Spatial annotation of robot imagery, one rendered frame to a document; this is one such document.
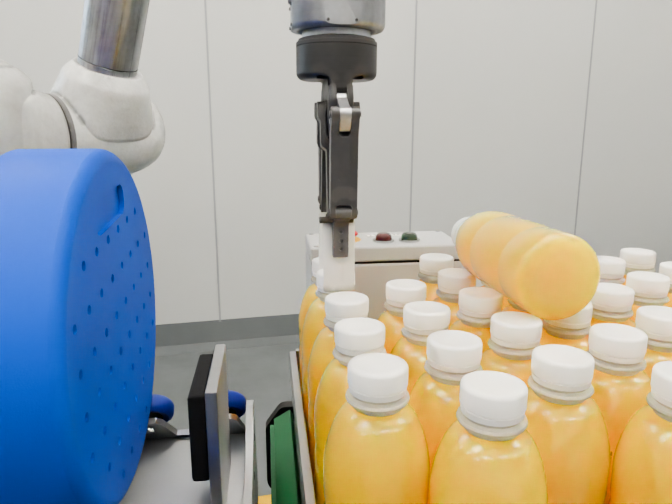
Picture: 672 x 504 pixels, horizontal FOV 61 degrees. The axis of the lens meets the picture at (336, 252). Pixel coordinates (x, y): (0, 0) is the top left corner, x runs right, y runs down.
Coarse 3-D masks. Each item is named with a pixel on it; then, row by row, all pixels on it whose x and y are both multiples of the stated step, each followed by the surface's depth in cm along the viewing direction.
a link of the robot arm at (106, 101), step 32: (96, 0) 93; (128, 0) 93; (96, 32) 95; (128, 32) 96; (96, 64) 97; (128, 64) 99; (64, 96) 97; (96, 96) 97; (128, 96) 99; (96, 128) 98; (128, 128) 102; (160, 128) 110; (128, 160) 106
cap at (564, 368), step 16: (544, 352) 38; (560, 352) 38; (576, 352) 38; (544, 368) 37; (560, 368) 36; (576, 368) 36; (592, 368) 37; (544, 384) 37; (560, 384) 37; (576, 384) 36
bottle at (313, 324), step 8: (320, 296) 57; (312, 304) 58; (320, 304) 57; (312, 312) 57; (320, 312) 56; (304, 320) 59; (312, 320) 57; (320, 320) 56; (304, 328) 58; (312, 328) 57; (320, 328) 56; (304, 336) 58; (312, 336) 56; (304, 344) 58; (312, 344) 56; (304, 352) 58; (304, 360) 58; (304, 368) 59; (304, 376) 58; (304, 384) 59; (304, 392) 59; (304, 400) 59; (304, 408) 59; (304, 416) 60
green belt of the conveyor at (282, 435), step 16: (288, 416) 70; (272, 432) 70; (288, 432) 67; (272, 448) 67; (288, 448) 64; (272, 464) 64; (288, 464) 61; (272, 480) 61; (288, 480) 58; (272, 496) 58; (288, 496) 56
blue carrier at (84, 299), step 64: (0, 192) 36; (64, 192) 36; (128, 192) 50; (0, 256) 33; (64, 256) 34; (128, 256) 49; (0, 320) 32; (64, 320) 34; (128, 320) 48; (0, 384) 32; (64, 384) 33; (128, 384) 48; (0, 448) 33; (64, 448) 34; (128, 448) 47
